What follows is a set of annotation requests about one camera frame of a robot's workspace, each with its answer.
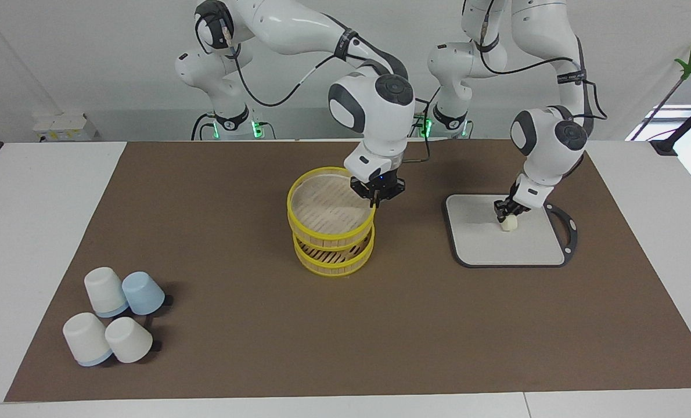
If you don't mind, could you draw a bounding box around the yellow-rimmed bamboo steamer tier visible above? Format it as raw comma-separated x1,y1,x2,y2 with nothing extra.
293,224,376,278
287,167,377,252

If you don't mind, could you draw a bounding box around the white grey-rimmed cutting board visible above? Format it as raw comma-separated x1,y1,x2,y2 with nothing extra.
443,193,579,269

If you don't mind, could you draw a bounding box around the brown table mat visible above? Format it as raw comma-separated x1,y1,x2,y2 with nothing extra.
4,139,691,403

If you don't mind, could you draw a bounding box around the black clamp stand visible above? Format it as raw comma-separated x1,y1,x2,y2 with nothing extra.
650,92,691,157

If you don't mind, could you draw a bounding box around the light blue plastic cup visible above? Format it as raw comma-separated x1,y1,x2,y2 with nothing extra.
121,271,166,316

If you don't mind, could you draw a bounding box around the white plastic cup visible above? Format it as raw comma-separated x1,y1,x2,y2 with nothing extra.
62,312,114,367
84,266,129,319
105,316,154,365

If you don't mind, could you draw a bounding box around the white power box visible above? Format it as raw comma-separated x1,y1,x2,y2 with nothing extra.
32,113,99,142

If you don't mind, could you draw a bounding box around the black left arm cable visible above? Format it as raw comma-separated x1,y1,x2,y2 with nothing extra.
477,0,609,124

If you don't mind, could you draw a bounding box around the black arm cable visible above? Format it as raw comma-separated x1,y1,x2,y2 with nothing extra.
220,16,433,167
477,0,609,124

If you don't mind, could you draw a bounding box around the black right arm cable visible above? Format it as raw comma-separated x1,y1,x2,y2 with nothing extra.
220,16,433,167

